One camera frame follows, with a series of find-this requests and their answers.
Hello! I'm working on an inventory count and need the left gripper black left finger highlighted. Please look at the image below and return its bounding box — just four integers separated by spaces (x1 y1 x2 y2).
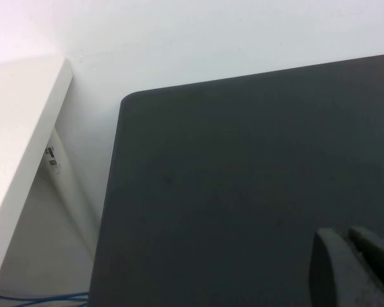
308 228 383 307

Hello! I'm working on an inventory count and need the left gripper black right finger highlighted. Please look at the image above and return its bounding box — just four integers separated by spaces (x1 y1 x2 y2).
348 225 384 307

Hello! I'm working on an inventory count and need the blue cable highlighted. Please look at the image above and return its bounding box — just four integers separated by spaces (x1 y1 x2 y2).
0 292 90 304

